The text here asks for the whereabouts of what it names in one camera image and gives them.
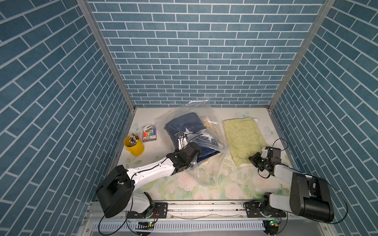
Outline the clear plastic vacuum bag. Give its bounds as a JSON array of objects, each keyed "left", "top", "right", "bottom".
[{"left": 155, "top": 98, "right": 229, "bottom": 186}]

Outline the pale yellow fleece blanket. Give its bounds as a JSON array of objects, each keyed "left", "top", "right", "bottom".
[{"left": 223, "top": 117, "right": 267, "bottom": 167}]

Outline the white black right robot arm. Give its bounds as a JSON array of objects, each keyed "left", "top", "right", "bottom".
[{"left": 243, "top": 150, "right": 335, "bottom": 223}]

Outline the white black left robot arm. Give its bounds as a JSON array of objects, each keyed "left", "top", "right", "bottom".
[{"left": 95, "top": 142, "right": 201, "bottom": 218}]

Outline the navy blue star blanket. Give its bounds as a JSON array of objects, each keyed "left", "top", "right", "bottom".
[{"left": 164, "top": 113, "right": 220, "bottom": 162}]

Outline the highlighter pen pack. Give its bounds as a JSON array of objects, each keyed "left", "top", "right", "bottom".
[{"left": 142, "top": 124, "right": 157, "bottom": 142}]

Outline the white small stapler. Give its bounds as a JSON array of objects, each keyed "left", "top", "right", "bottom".
[{"left": 143, "top": 124, "right": 154, "bottom": 133}]

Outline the yellow pen cup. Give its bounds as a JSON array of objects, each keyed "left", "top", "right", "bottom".
[{"left": 124, "top": 134, "right": 145, "bottom": 156}]

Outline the pencils bundle in cup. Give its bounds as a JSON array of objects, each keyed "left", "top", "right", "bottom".
[{"left": 128, "top": 133, "right": 139, "bottom": 147}]

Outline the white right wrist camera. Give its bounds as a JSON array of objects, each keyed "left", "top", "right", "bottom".
[{"left": 261, "top": 147, "right": 281, "bottom": 162}]

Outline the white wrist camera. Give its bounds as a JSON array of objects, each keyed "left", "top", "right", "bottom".
[
  {"left": 178, "top": 135, "right": 188, "bottom": 150},
  {"left": 261, "top": 147, "right": 281, "bottom": 162}
]

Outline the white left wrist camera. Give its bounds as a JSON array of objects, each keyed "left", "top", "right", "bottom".
[{"left": 178, "top": 135, "right": 188, "bottom": 150}]

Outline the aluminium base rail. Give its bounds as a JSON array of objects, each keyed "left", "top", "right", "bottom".
[{"left": 78, "top": 200, "right": 337, "bottom": 236}]

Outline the aluminium corner post right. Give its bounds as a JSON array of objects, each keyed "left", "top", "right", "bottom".
[{"left": 267, "top": 0, "right": 335, "bottom": 114}]

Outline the aluminium corner post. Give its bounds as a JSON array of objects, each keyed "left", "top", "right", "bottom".
[
  {"left": 267, "top": 0, "right": 335, "bottom": 114},
  {"left": 77, "top": 0, "right": 135, "bottom": 113}
]

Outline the aluminium corner post left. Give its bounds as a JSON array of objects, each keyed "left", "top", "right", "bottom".
[{"left": 77, "top": 0, "right": 135, "bottom": 113}]

